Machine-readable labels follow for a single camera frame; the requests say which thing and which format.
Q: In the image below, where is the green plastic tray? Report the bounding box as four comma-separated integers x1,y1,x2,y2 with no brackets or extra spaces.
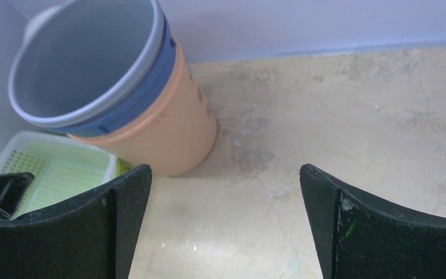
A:
116,158,130,177

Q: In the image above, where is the white perforated plastic basket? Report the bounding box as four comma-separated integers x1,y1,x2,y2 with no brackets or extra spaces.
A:
0,131,117,219

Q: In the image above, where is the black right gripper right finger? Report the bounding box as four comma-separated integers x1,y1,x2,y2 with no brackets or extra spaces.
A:
300,164,446,278

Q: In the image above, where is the small round drawer cabinet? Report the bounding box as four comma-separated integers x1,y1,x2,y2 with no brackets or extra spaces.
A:
23,6,62,44

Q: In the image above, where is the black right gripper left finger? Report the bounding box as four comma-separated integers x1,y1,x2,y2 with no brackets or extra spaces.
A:
0,164,152,278

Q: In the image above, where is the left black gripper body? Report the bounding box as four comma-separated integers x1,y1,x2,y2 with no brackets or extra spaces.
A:
0,173,34,220

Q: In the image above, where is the grey plastic bucket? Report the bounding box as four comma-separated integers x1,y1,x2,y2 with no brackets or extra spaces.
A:
8,1,164,128

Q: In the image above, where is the blue plastic bucket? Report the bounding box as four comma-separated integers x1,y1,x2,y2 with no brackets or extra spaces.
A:
48,17,177,137

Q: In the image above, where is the orange printed plastic bucket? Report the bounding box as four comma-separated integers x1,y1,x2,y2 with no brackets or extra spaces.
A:
69,43,217,176

